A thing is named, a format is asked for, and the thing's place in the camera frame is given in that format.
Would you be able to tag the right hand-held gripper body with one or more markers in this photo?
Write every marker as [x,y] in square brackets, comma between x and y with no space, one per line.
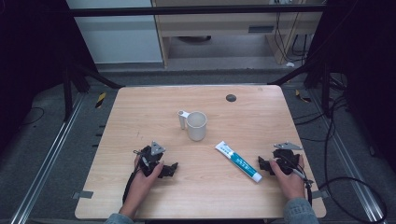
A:
[287,160]

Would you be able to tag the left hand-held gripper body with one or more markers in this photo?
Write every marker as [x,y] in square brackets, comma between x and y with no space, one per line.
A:
[148,160]

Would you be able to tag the white and teal toothpaste tube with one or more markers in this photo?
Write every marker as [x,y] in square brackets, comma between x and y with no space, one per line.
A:
[239,161]

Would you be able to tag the white cup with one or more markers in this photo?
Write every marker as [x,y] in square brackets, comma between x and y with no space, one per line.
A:
[196,128]

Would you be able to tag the person's right hand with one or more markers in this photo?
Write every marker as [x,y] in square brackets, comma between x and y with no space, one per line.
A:
[291,185]

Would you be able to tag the person's left hand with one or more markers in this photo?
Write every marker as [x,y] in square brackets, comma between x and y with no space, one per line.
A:
[140,186]

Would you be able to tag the yellow and black tape strip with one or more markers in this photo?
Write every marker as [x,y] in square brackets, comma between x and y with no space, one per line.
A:
[302,98]
[100,100]

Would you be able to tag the dark round table grommet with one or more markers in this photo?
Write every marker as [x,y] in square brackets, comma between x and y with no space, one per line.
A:
[231,98]

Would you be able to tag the black metal stand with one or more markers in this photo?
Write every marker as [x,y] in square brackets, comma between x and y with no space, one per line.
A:
[325,90]
[67,93]

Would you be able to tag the small white floor object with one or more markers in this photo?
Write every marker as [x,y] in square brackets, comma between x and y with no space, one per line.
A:
[290,64]

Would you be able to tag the white cabinet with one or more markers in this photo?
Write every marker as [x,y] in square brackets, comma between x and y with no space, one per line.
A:
[120,40]

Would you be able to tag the black curtain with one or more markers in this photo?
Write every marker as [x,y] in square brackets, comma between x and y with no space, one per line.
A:
[367,62]
[34,56]

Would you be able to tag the light wooden desk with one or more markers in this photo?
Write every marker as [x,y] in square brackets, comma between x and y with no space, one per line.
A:
[218,23]

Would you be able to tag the grey metal table bracket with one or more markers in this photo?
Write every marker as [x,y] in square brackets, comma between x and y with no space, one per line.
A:
[82,194]
[320,194]

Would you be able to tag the aluminium floor rail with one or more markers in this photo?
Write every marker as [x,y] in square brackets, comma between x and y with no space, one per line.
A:
[348,158]
[46,158]

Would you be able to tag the black horizontal frame bar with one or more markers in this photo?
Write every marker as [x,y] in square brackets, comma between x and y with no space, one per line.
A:
[186,11]

